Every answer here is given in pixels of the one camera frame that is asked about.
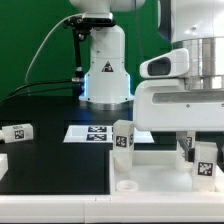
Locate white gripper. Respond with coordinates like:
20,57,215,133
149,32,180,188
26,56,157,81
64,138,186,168
133,79,224,160

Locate white square table top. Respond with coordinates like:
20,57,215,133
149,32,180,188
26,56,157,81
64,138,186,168
108,149,224,196

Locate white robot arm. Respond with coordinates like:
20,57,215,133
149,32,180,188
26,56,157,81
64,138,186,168
69,0,224,146

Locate white left obstacle block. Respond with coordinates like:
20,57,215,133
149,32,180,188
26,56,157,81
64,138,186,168
0,154,8,181

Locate white marker base plate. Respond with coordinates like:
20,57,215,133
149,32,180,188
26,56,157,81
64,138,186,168
63,125,154,143

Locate black camera stand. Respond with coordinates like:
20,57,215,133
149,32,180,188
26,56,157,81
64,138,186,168
63,12,116,99

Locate grey cable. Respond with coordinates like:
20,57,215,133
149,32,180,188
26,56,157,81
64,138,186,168
24,14,78,94

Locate black cables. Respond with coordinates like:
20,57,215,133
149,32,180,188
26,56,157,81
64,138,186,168
0,79,84,107

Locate white front obstacle rail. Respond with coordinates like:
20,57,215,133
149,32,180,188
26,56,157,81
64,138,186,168
0,194,224,223

